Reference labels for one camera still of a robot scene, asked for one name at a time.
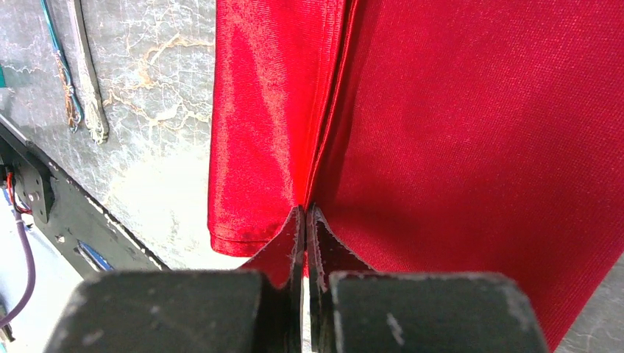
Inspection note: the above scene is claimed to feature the teal cube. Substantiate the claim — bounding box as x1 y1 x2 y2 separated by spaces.
0 68 7 88

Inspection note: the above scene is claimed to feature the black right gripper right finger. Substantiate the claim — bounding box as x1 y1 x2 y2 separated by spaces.
306 207 548 352

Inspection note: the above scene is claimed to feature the iridescent spoon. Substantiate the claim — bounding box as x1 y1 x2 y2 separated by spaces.
40 0 85 132

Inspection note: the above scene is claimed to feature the red cloth napkin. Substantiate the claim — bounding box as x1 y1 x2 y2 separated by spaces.
208 1 623 349

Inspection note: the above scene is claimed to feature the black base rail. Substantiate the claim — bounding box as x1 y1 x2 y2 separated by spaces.
1 118 168 276

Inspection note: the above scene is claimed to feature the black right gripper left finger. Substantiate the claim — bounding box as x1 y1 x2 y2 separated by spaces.
46 207 305 352

